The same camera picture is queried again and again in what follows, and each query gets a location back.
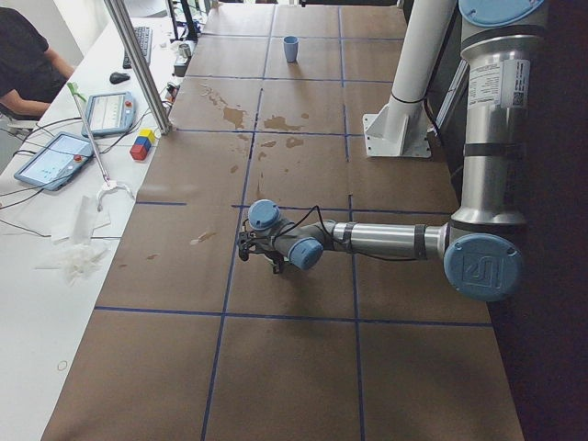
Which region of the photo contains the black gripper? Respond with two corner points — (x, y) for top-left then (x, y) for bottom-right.
(254, 235), (288, 274)

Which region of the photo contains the blue-grey plastic cup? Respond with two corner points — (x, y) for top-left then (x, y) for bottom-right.
(283, 36), (299, 63)

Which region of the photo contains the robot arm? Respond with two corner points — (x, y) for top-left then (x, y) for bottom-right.
(237, 1), (548, 302)

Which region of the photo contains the brown paper table cover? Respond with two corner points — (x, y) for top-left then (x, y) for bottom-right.
(43, 4), (523, 440)

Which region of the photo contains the white paper sheet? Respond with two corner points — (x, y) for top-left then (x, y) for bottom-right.
(51, 196), (110, 244)

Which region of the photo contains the red wooden block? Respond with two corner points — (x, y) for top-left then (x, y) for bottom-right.
(130, 136), (152, 161)

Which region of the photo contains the yellow wooden block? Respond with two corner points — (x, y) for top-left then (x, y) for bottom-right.
(138, 129), (156, 144)

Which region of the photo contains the reacher grabber stick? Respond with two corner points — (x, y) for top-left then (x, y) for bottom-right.
(66, 82), (135, 212)

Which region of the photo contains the crumpled white tissue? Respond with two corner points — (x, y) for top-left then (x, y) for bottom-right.
(34, 243), (108, 285)

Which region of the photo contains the far blue teach pendant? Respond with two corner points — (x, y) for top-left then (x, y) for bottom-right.
(85, 92), (135, 137)

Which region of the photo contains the blue teach pendant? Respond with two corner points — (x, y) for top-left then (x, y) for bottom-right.
(85, 92), (135, 137)
(14, 132), (94, 191)

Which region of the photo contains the silver metal cylinder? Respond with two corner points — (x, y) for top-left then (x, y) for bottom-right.
(178, 43), (192, 59)

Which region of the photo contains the near blue teach pendant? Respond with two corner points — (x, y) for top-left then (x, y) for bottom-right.
(14, 132), (94, 191)

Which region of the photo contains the black computer mouse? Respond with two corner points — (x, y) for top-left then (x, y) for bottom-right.
(109, 72), (130, 85)

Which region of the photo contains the black keyboard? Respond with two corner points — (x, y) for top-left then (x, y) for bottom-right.
(122, 26), (153, 69)

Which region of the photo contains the seated person in black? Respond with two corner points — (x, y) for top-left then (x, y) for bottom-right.
(1, 7), (74, 119)

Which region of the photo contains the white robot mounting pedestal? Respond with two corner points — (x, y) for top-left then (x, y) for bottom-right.
(363, 0), (457, 158)

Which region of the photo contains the aluminium frame post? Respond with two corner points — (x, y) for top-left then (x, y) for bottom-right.
(104, 0), (172, 135)

